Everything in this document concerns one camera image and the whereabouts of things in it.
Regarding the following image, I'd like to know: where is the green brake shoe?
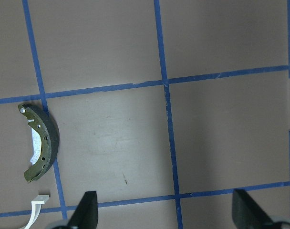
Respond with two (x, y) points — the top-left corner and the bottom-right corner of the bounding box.
(18, 104), (59, 183)

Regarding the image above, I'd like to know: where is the white curved plastic part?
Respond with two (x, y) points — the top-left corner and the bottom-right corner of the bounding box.
(19, 195), (50, 229)

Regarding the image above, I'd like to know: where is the brown paper table mat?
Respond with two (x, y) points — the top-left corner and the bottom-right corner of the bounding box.
(0, 0), (290, 229)

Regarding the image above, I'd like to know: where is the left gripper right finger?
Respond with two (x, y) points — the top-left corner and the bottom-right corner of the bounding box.
(232, 189), (273, 229)

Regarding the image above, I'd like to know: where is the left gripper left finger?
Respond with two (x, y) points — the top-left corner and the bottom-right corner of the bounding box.
(67, 191), (98, 229)

